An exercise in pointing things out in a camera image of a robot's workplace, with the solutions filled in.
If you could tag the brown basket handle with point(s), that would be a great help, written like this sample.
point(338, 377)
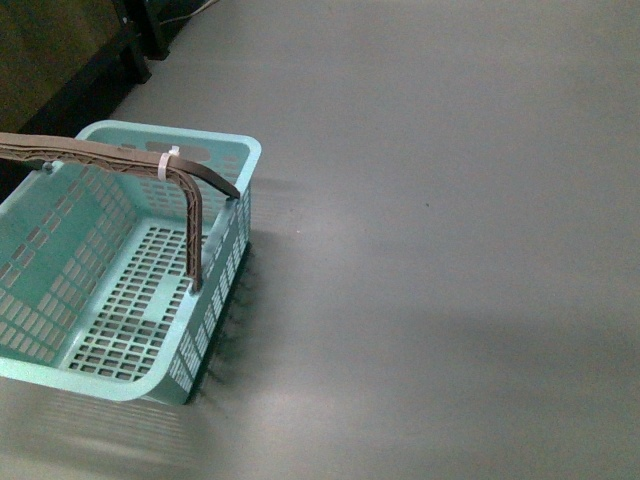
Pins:
point(39, 149)

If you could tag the white zip tie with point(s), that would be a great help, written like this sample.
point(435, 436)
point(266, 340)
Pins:
point(163, 162)

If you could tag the dark wooden furniture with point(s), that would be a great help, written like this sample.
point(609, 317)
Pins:
point(52, 51)

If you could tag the light teal plastic basket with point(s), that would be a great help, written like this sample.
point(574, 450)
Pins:
point(95, 298)

